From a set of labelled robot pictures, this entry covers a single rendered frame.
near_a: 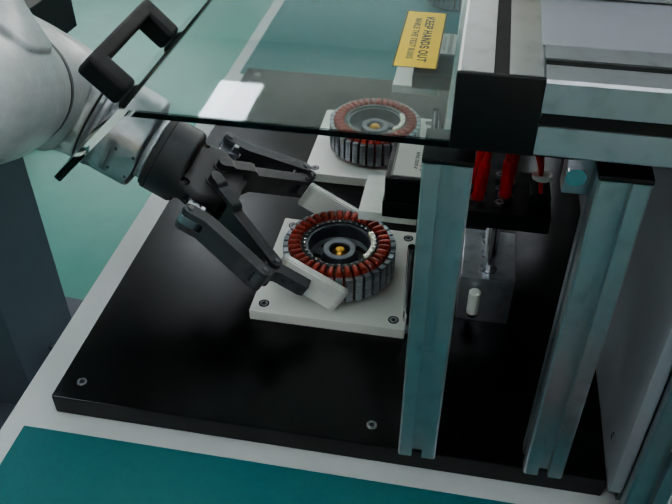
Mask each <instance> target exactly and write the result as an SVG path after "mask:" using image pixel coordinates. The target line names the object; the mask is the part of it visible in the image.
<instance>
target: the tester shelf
mask: <svg viewBox="0 0 672 504"><path fill-rule="evenodd" d="M449 147H450V148H455V149H465V150H475V151H486V152H496V153H506V154H517V155H527V156H532V155H538V156H548V157H558V158H569V159H579V160H589V161H600V162H610V163H620V164H631V165H641V166H652V167H662V168H672V4H665V3H650V2H635V1H620V0H468V2H467V9H466V16H465V23H464V30H463V37H462V44H461V51H460V58H459V65H458V71H457V75H456V84H455V93H454V103H453V112H452V121H451V131H450V140H449Z"/></svg>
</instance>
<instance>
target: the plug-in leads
mask: <svg viewBox="0 0 672 504"><path fill-rule="evenodd" d="M491 156H492V152H486V151H476V161H475V166H474V169H473V177H472V184H471V189H473V192H472V194H470V203H471V204H473V205H475V206H479V205H484V201H485V191H486V187H487V182H488V178H489V173H490V169H491V163H490V161H491ZM519 158H520V155H517V154H506V158H505V159H504V160H503V168H502V176H501V181H500V191H499V192H498V198H497V199H501V200H503V201H504V204H505V203H510V202H512V199H513V194H512V186H515V175H516V171H517V167H518V162H519ZM536 160H537V165H538V169H535V170H534V171H533V172H532V178H533V180H535V181H536V182H539V183H535V182H531V183H530V184H529V190H528V195H527V211H528V212H535V213H545V214H546V213H548V211H549V206H550V202H551V186H550V184H544V183H548V182H550V181H551V180H552V177H553V175H552V173H551V172H550V171H549V170H547V169H544V161H545V157H540V156H536Z"/></svg>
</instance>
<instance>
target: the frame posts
mask: <svg viewBox="0 0 672 504"><path fill-rule="evenodd" d="M475 156H476V151H475V150H465V149H455V148H447V147H437V146H426V145H424V149H423V155H422V169H421V181H420V193H419V205H418V217H417V229H416V241H415V253H414V265H413V277H412V289H411V301H410V313H409V325H408V337H407V349H406V361H405V373H404V385H403V397H402V409H401V421H400V433H399V445H398V453H399V454H401V455H408V456H411V454H412V449H419V450H422V454H421V458H427V459H434V458H435V453H436V446H437V438H438V431H439V423H440V416H441V408H442V401H443V393H444V386H445V379H446V371H447V364H448V356H449V349H450V341H451V334H452V326H453V319H454V311H455V304H456V296H457V289H458V281H459V274H460V266H461V259H462V251H463V244H464V237H465V229H466V222H467V214H468V207H469V199H470V192H471V184H472V177H473V169H474V166H475ZM654 184H655V177H654V173H653V169H652V166H641V165H631V164H620V163H610V162H600V161H596V163H595V167H594V171H593V175H592V179H591V183H590V187H589V191H588V194H587V195H585V197H584V201H583V205H582V209H581V213H580V217H579V221H578V225H577V229H576V233H575V237H574V241H573V245H572V249H571V253H570V257H569V261H568V265H567V269H566V273H565V277H564V281H563V285H562V289H561V293H560V297H559V301H558V305H557V309H556V313H555V317H554V321H553V325H552V329H551V333H550V337H549V341H548V346H547V350H546V354H545V358H544V362H543V366H542V370H541V374H540V378H539V382H538V386H537V390H536V394H535V398H534V402H533V406H532V410H531V414H530V418H529V422H528V426H527V430H526V434H525V438H524V442H523V454H525V456H524V460H523V472H524V473H525V474H531V475H537V474H538V471H539V468H544V469H547V477H551V478H557V479H560V478H562V475H563V472H564V469H565V465H566V462H567V459H568V456H569V453H570V449H571V446H572V443H573V440H574V437H575V434H576V430H577V427H578V424H579V421H580V418H581V414H582V411H583V408H584V405H585V402H586V398H587V395H588V392H589V389H590V386H591V383H592V379H593V376H594V373H595V370H596V367H597V363H598V360H599V357H600V354H601V351H602V348H603V344H604V341H605V338H606V335H607V332H608V328H609V325H610V322H611V319H612V316H613V312H614V309H615V306H616V303H617V300H618V297H619V293H620V290H621V287H622V284H623V281H624V277H625V274H626V271H627V268H628V265H629V261H630V258H631V255H632V252H633V249H634V246H635V242H636V239H637V236H638V233H639V230H640V226H641V223H642V220H643V217H644V214H645V210H646V207H647V204H648V201H649V198H650V195H651V191H652V188H653V186H654Z"/></svg>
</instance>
